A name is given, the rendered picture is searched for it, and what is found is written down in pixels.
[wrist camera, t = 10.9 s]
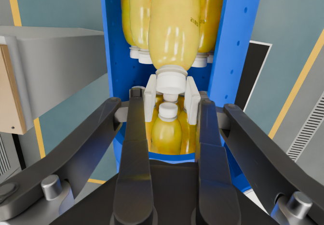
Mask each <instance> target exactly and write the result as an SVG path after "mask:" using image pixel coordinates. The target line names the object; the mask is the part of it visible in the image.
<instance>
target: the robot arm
mask: <svg viewBox="0 0 324 225"><path fill-rule="evenodd" d="M156 77H157V75H156V74H152V75H151V76H150V78H149V80H148V83H147V86H146V89H142V88H130V89H129V101H125V102H121V99H120V98H118V97H111V98H108V99H107V100H106V101H105V102H104V103H102V104H101V105H100V106H99V107H98V108H97V109H96V110H95V111H94V112H93V113H92V114H91V115H89V116H88V117H87V118H86V119H85V120H84V121H83V122H82V123H81V124H80V125H79V126H78V127H77V128H75V129H74V130H73V131H72V132H71V133H70V134H69V135H68V136H67V137H66V138H65V139H64V140H62V141H61V142H60V143H59V144H58V145H57V146H56V147H55V148H54V149H53V150H52V151H51V152H50V153H48V154H47V155H46V156H45V157H43V158H42V159H40V160H38V161H37V162H35V163H34V164H32V165H30V166H29V167H27V168H25V169H24V170H22V171H20V172H19V173H17V174H15V175H14V176H12V177H11V178H9V179H7V180H6V181H4V182H2V183H1V184H0V225H324V185H322V184H321V183H319V182H318V181H316V180H315V179H313V178H312V177H310V176H309V175H307V174H306V173H305V172H304V171H303V170H302V169H301V168H300V167H299V166H298V165H297V164H296V163H295V162H294V161H293V160H292V159H291V158H290V157H289V156H288V155H287V154H286V153H285V152H284V151H283V150H282V149H281V148H280V147H279V146H278V145H277V144H276V143H275V142H274V141H273V140H272V139H271V138H270V137H269V136H268V135H267V134H266V133H265V132H264V131H263V130H262V129H261V128H260V127H259V126H258V125H257V124H255V123H254V122H253V121H252V120H251V119H250V118H249V117H248V116H247V115H246V114H245V113H244V112H243V111H242V110H241V109H240V108H239V107H238V106H237V105H235V104H224V106H223V107H218V106H216V105H215V102H214V101H212V100H210V99H209V97H208V95H207V94H206V93H204V92H198V89H197V87H196V84H195V82H194V79H193V77H192V76H188V77H187V80H186V91H185V103H186V109H187V115H188V120H189V124H190V125H195V124H197V129H196V132H197V134H196V147H195V161H194V162H183V163H175V164H171V163H168V162H164V161H161V160H157V159H149V149H148V140H147V135H146V123H145V122H150V121H151V120H152V114H153V109H154V103H155V98H156ZM197 121H198V123H197ZM123 122H126V130H125V138H124V140H123V142H122V149H121V159H120V167H119V172H118V173H117V174H116V175H114V176H113V177H112V178H110V179H109V180H107V181H106V182H105V183H103V184H102V185H101V186H100V187H98V188H97V189H96V190H94V191H93V192H92V193H90V194H89V195H87V196H86V197H85V198H83V199H82V200H81V201H79V202H78V203H76V204H75V205H74V200H75V198H76V197H77V196H78V195H79V193H80V192H81V191H82V189H83V188H84V186H85V185H86V183H87V181H88V180H89V178H90V177H91V175H92V173H93V172H94V170H95V168H96V167H97V165H98V164H99V162H100V160H101V159H102V157H103V155H104V154H105V152H106V151H107V149H108V147H109V146H110V144H111V142H112V141H113V139H114V138H115V136H116V134H117V133H118V131H119V130H120V128H121V126H122V123H123ZM220 134H221V136H222V137H223V139H224V141H225V142H226V144H227V146H228V148H229V149H230V151H231V153H232V155H233V156H234V158H235V160H236V161H237V163H238V165H239V167H240V168H241V170H242V172H243V174H244V175H245V177H246V179H247V181H248V183H249V184H250V186H251V188H252V189H253V191H254V193H255V195H256V196H257V198H258V200H259V201H260V203H261V205H262V206H263V208H264V209H265V210H266V212H267V213H266V212H265V211H264V210H262V209H261V208H260V207H259V206H258V205H256V204H255V203H254V202H253V201H252V200H251V199H250V198H249V197H247V196H246V195H245V194H244V193H243V192H241V191H240V190H239V189H238V188H237V187H236V186H234V185H233V184H232V180H231V175H230V168H229V163H228V157H227V153H226V148H225V147H224V146H222V143H221V138H220Z"/></svg>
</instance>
